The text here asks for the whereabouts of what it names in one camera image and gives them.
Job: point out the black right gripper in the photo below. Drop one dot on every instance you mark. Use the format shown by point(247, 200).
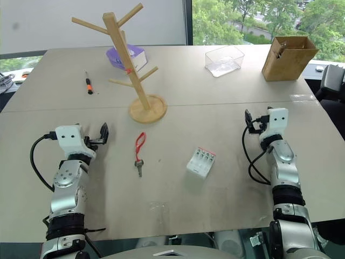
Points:
point(256, 126)

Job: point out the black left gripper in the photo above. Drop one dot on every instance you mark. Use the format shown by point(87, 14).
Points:
point(92, 141)

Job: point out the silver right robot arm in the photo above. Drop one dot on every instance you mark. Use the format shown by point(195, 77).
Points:
point(285, 172)

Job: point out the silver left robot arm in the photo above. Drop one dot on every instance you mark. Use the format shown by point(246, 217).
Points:
point(67, 194)

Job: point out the black orange screwdriver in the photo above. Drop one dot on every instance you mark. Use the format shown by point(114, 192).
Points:
point(88, 85)

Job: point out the brown cardboard box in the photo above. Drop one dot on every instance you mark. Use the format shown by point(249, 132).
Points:
point(285, 67)

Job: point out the clear plastic container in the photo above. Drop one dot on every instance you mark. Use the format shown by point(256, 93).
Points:
point(223, 64)

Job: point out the wooden tree-shaped hanging rack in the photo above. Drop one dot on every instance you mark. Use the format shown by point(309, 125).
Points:
point(138, 89)

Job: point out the small white device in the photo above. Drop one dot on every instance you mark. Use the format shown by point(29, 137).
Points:
point(319, 68)

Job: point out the white battery case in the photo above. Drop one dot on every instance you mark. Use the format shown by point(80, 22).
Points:
point(200, 164)

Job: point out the black office chair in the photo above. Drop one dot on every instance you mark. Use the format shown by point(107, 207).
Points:
point(334, 81)

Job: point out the purple tissue box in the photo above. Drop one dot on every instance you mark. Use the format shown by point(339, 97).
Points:
point(138, 55)

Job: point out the clear transparent plastic piece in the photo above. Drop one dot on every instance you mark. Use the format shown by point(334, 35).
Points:
point(159, 209)

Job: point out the grey robot torso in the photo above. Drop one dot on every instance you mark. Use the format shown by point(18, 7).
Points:
point(161, 253)

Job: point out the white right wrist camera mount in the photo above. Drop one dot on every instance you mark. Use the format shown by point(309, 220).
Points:
point(275, 121)

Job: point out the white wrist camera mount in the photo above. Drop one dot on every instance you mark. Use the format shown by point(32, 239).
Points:
point(71, 137)
point(275, 121)

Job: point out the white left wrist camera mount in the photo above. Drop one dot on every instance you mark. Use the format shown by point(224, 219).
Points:
point(71, 137)

